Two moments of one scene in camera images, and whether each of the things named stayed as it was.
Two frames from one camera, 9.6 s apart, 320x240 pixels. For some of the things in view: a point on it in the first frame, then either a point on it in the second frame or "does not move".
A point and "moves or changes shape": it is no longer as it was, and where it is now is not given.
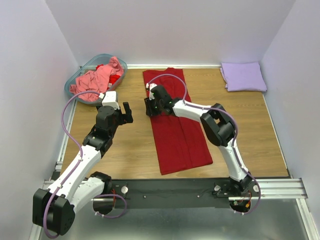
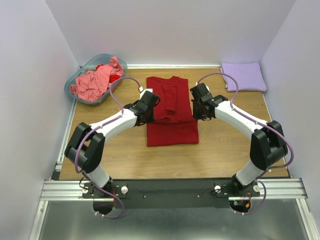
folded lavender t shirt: x=243 y=77 does not move
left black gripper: x=127 y=118 -> x=151 y=118
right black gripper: x=149 y=110 -> x=196 y=116
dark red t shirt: x=180 y=142 moves or changes shape
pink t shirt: x=96 y=80 does not move
